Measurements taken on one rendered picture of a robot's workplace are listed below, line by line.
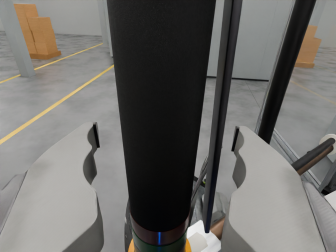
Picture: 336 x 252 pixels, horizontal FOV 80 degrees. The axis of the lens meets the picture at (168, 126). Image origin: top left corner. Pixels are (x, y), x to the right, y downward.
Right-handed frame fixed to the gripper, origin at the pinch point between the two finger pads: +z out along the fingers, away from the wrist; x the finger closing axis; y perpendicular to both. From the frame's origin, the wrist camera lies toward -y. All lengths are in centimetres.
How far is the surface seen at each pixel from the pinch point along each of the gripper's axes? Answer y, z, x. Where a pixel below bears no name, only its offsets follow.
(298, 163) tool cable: 9.8, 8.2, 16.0
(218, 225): 11.0, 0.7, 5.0
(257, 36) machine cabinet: 55, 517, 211
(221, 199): 50, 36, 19
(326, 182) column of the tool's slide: 44, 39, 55
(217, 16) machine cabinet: 15, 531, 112
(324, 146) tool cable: 9.9, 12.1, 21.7
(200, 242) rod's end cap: 10.7, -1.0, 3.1
